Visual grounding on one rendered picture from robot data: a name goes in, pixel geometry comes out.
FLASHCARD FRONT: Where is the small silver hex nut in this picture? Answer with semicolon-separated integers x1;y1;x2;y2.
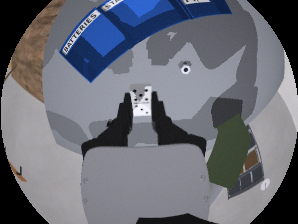
180;64;190;74

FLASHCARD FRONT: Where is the blue rack of labelled bins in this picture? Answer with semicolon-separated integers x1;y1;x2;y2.
59;0;232;83

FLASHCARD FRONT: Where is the white domino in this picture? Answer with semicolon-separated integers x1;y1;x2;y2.
129;83;151;116
182;0;210;5

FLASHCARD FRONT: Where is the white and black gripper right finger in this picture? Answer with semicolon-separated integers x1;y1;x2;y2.
151;91;207;157

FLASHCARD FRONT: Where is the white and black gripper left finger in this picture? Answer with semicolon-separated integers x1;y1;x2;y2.
81;93;133;160

